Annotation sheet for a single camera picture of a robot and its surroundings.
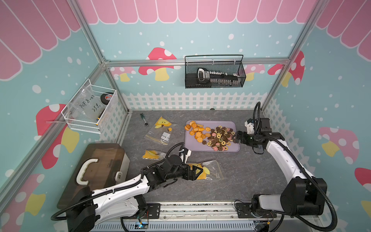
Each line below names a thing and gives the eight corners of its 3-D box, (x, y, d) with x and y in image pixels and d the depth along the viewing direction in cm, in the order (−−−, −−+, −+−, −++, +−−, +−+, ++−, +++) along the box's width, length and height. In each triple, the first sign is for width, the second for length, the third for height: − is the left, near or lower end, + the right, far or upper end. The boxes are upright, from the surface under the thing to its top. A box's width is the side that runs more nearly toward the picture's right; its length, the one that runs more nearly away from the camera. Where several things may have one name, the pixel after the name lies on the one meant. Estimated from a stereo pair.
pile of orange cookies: (200, 144, 102) (200, 141, 99) (183, 128, 110) (183, 126, 108) (213, 133, 107) (213, 131, 105) (195, 119, 116) (196, 117, 114)
